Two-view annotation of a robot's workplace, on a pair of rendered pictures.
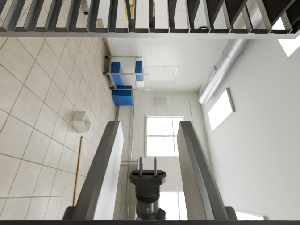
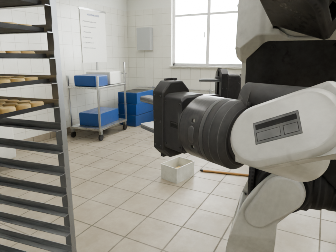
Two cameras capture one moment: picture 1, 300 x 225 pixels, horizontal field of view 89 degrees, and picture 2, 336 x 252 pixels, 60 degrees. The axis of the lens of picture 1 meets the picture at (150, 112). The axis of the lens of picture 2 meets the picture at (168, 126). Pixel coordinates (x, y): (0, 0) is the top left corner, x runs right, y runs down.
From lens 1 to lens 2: 0.42 m
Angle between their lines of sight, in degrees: 14
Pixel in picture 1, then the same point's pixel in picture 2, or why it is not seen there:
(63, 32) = (66, 178)
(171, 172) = not seen: hidden behind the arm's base
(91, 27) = (58, 149)
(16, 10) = (45, 227)
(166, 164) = not seen: hidden behind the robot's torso
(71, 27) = (59, 170)
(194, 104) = not seen: outside the picture
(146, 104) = (151, 65)
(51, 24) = (58, 191)
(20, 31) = (69, 221)
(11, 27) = (65, 230)
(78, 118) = (173, 174)
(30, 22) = (58, 212)
